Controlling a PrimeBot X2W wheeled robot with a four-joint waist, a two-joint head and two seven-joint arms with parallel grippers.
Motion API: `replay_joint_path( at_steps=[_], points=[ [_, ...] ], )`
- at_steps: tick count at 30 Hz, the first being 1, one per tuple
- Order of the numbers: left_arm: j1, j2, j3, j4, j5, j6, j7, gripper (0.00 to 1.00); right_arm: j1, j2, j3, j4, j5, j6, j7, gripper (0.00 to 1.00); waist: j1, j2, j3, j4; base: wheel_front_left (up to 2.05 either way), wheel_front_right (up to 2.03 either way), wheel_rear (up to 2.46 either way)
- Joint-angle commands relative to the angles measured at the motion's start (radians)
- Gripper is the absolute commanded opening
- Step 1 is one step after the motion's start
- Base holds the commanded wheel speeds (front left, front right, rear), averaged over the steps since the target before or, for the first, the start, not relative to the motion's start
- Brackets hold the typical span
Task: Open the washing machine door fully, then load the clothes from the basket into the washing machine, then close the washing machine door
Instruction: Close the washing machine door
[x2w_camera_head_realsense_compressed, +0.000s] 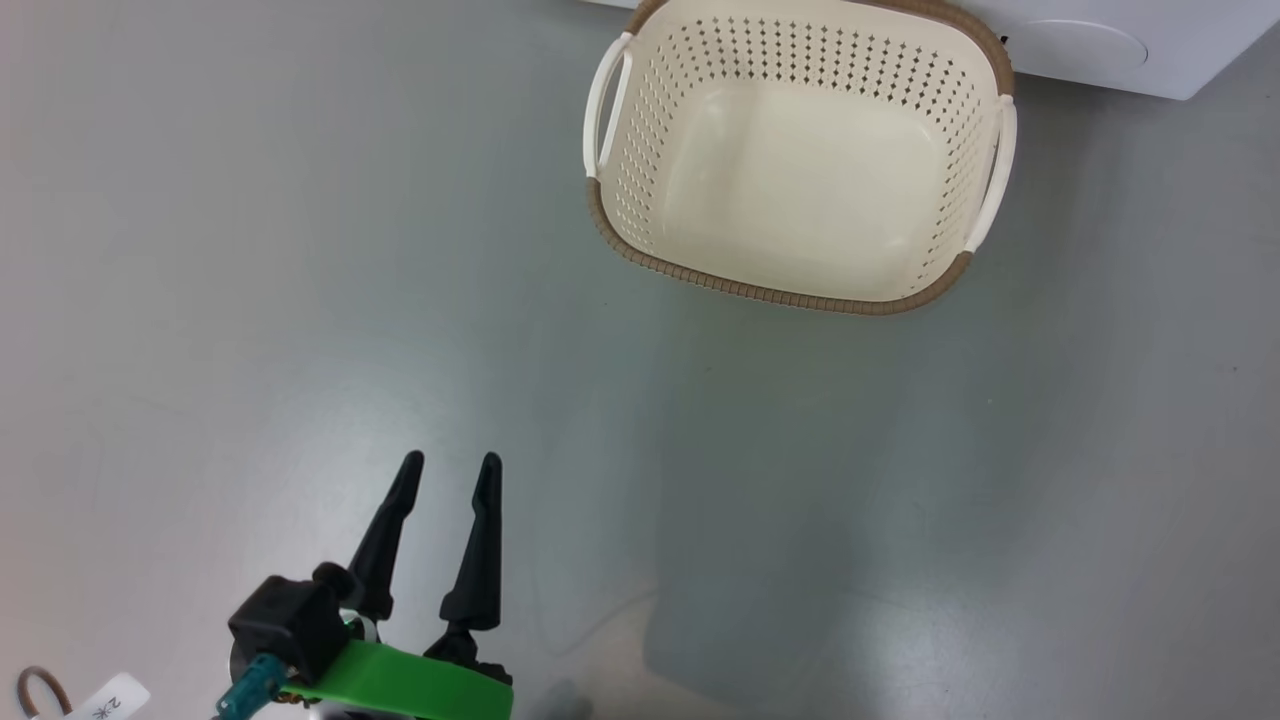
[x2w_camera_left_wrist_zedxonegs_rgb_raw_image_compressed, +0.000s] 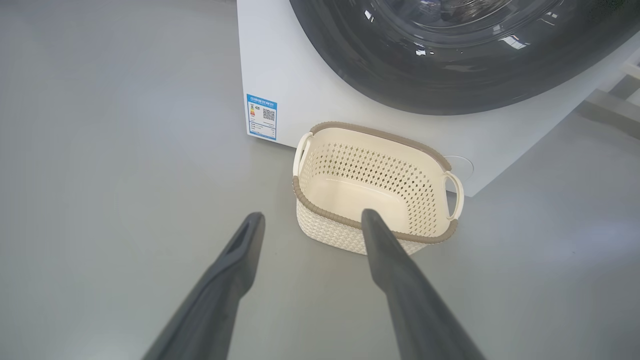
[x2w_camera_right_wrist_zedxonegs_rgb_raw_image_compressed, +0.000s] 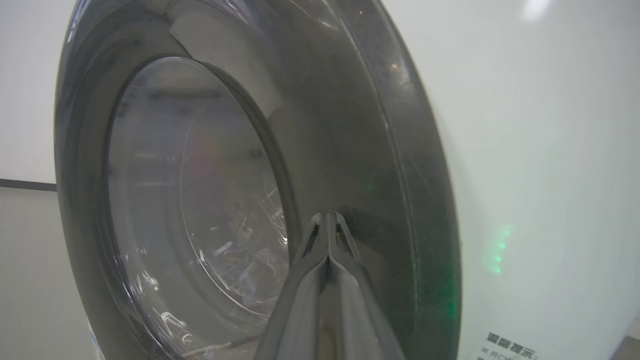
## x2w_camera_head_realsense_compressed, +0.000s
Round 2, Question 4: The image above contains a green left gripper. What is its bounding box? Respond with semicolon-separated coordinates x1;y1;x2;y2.
285;450;516;720

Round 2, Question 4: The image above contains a cream perforated laundry basket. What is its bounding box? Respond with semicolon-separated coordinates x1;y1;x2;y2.
583;0;1018;317

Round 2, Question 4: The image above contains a white front-load washing machine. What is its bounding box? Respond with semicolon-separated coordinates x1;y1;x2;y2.
585;0;1280;101

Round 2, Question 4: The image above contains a white paper tag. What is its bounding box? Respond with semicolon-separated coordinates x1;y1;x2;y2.
62;673;151;720

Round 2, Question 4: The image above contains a left camera cable teal connector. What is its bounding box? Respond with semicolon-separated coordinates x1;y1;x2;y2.
215;655;291;720

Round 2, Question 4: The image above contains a brown cable loop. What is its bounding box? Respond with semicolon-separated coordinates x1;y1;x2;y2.
15;666;73;719

